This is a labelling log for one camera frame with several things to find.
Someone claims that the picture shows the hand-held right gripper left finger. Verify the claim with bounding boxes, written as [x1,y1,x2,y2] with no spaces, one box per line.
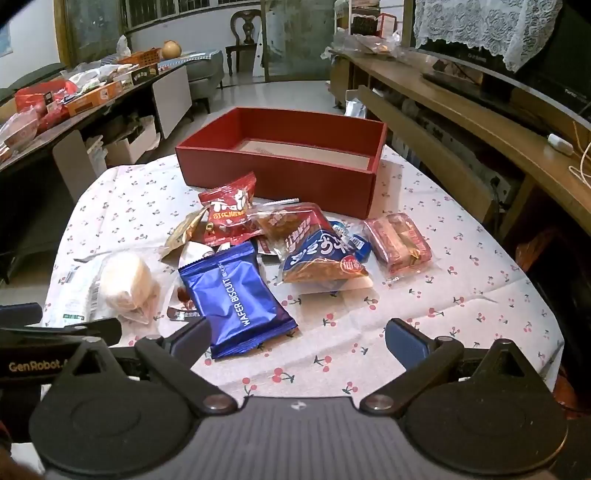
[55,318,238,416]

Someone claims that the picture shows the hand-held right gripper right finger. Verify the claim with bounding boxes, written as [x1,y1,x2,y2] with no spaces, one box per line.
[360,318,552,416]

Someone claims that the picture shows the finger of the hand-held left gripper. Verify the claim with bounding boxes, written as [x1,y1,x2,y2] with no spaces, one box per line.
[46,318,123,346]
[0,302,44,328]

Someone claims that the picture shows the blue wafer biscuit packet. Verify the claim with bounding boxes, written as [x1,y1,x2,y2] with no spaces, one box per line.
[178,241,298,361]

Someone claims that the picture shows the white bun packet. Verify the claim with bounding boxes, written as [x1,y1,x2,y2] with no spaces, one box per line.
[44,251,162,328]

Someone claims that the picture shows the white duck snack packet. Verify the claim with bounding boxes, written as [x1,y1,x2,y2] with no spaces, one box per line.
[166,242,218,321]

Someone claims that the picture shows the clear orange snack packet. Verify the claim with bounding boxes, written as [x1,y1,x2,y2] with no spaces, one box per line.
[362,212,434,278]
[249,199,335,252]

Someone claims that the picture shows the red snack packet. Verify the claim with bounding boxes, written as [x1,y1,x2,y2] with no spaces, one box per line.
[198,172,258,247]

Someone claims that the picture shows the red cardboard box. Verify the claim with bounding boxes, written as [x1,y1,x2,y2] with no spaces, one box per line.
[174,107,387,220]

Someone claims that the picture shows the cherry print tablecloth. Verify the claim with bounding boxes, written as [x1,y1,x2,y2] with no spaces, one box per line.
[44,148,566,402]

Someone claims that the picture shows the brown gold snack packet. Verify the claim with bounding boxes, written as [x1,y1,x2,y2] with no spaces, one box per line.
[159,208,211,264]

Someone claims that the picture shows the blue white bread packet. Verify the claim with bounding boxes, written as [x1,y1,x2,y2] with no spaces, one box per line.
[281,228,372,294]

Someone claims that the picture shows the orange plastic bag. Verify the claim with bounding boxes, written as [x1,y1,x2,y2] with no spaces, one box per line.
[515,228,561,278]

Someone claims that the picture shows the clear bread bag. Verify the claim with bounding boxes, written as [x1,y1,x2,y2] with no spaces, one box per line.
[0,108,40,151]

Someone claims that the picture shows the red plastic packet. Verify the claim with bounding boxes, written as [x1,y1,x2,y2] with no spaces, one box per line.
[14,78,79,134]

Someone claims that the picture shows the orange cardboard box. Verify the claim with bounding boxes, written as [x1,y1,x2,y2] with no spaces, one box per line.
[64,82,124,117]

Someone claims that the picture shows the white cabinet panel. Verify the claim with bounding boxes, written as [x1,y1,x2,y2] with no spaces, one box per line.
[151,65,194,139]

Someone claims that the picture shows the white plastic bag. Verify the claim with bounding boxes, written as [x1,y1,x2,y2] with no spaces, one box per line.
[67,62,121,90]

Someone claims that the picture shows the wooden television cabinet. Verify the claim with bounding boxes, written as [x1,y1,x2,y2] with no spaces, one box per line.
[330,46,591,241]

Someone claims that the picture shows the dark labelled box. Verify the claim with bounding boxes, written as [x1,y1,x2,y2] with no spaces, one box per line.
[121,65,160,88]

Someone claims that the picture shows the grey sofa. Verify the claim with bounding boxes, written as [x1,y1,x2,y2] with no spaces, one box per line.
[185,48,225,114]

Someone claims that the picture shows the orange basket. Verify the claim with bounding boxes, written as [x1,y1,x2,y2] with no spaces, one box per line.
[117,48,162,65]

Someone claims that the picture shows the wooden chair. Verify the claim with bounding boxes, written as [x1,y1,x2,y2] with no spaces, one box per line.
[225,9,264,77]

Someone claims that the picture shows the wood framed glass panel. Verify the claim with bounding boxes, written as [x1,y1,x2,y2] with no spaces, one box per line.
[53,0,123,68]

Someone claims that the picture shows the clear plastic bags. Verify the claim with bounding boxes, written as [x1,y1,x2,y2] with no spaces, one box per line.
[323,30,411,58]

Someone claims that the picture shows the black television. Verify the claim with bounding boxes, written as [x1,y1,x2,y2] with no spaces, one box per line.
[411,0,591,139]

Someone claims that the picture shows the glass door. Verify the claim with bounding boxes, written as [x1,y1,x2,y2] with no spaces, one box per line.
[261,0,335,84]

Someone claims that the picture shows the white red box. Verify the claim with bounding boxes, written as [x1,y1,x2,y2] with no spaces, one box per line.
[376,13,399,38]

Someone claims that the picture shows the barred window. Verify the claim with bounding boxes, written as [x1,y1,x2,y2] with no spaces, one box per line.
[124,0,195,31]

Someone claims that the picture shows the white lace cloth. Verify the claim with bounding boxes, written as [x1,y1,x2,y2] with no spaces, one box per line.
[412,0,564,72]

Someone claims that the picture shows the pale cable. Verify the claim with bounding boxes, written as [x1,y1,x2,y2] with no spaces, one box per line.
[568,120,591,190]

